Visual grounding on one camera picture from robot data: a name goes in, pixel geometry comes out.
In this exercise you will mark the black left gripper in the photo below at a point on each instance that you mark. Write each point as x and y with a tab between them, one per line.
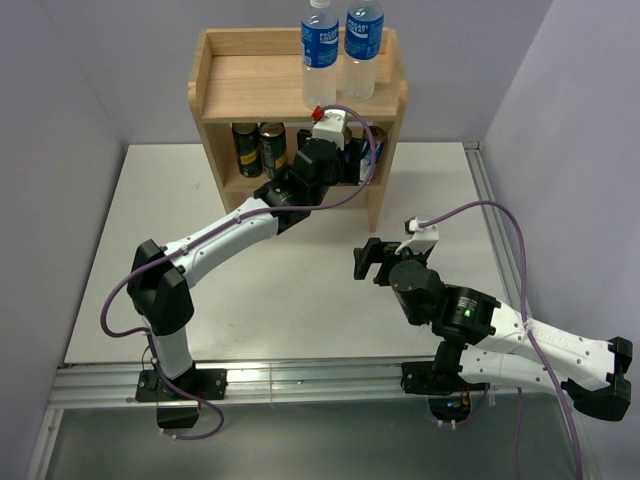
339	177

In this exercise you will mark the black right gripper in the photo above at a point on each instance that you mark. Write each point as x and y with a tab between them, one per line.
375	250

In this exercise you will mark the black gold can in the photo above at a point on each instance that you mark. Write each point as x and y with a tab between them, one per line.
247	148
274	148

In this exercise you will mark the Pocari Sweat bottle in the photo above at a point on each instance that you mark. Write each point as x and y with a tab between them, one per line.
319	37
363	38

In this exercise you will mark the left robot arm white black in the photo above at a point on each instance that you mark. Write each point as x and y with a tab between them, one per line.
161	295

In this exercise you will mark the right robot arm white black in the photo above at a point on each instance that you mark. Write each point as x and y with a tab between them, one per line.
484	341

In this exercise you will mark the wooden two-tier shelf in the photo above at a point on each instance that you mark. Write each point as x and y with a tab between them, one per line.
251	75

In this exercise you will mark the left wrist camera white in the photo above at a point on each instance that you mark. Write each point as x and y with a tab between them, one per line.
329	125

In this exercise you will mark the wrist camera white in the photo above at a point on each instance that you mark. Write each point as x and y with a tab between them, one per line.
423	236
329	125

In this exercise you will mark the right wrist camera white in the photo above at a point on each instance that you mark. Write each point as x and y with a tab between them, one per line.
423	236

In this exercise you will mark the aluminium side rail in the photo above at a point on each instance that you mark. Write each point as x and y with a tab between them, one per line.
498	224

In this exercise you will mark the aluminium mounting rail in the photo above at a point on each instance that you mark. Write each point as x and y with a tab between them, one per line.
248	382

